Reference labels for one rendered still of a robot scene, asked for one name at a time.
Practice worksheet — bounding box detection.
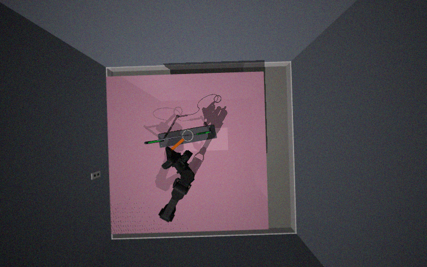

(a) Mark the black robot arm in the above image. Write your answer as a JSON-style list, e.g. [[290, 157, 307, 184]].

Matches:
[[158, 150, 195, 222]]

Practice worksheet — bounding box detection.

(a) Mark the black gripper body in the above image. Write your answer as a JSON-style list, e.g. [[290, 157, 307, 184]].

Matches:
[[161, 154, 189, 174]]

